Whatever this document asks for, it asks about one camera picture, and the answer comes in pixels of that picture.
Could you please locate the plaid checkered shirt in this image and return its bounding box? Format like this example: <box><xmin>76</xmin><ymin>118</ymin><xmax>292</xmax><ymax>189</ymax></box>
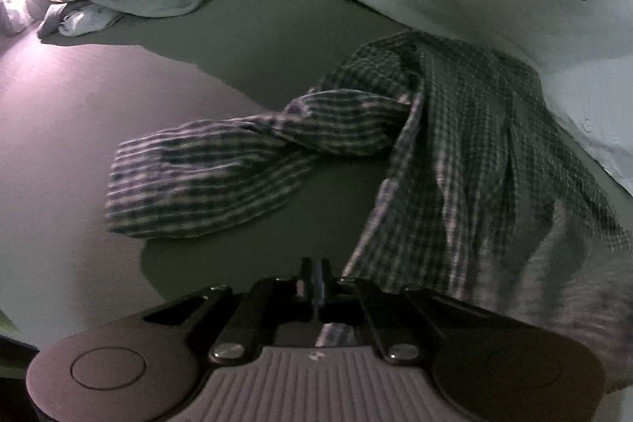
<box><xmin>105</xmin><ymin>32</ymin><xmax>632</xmax><ymax>389</ymax></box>

